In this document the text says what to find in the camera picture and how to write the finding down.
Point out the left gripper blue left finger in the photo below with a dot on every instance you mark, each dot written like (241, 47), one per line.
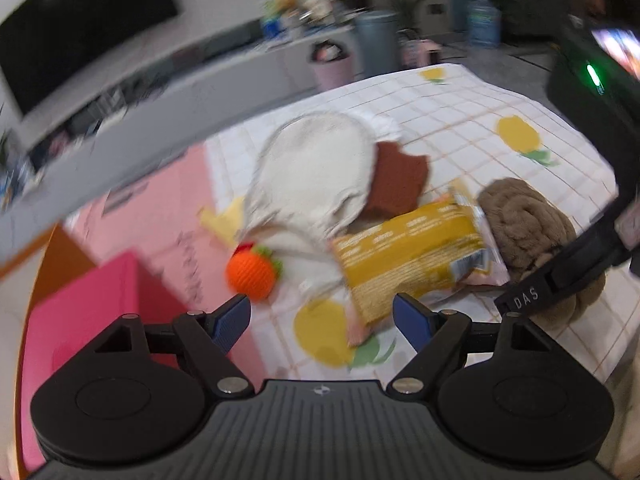
(228, 323)

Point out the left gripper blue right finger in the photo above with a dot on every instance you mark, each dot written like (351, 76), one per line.
(413, 320)

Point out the orange crochet fruit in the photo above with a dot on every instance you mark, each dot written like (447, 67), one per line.
(253, 271)

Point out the yellow snack package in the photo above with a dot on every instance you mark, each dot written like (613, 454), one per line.
(428, 253)

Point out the yellow cloth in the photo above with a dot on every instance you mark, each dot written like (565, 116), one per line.
(223, 226)

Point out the brown felt piece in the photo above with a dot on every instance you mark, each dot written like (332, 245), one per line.
(398, 181)

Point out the brown plush toy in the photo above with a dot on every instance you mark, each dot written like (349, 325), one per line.
(529, 231)

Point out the white round cloth bag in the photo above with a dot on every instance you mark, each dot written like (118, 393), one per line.
(313, 175)

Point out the white tissue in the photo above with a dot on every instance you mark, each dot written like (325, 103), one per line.
(382, 128)

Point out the lemon pattern tablecloth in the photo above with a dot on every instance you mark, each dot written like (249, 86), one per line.
(473, 132)

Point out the water bottle jug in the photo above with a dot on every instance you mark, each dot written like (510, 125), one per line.
(484, 23)

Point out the red Wonderlab box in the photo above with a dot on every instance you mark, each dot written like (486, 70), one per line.
(118, 371)

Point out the pink small heater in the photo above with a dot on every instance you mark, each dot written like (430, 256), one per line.
(420, 53)

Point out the orange cardboard box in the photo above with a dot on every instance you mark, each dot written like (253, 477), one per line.
(48, 263)

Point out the grey trash can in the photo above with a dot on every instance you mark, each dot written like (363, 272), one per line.
(377, 36)

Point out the pink waste bin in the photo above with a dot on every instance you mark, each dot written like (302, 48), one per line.
(331, 64)

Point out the teddy bear figurine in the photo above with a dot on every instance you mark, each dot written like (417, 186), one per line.
(287, 11)

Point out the black television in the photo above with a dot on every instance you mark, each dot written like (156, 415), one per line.
(45, 42)

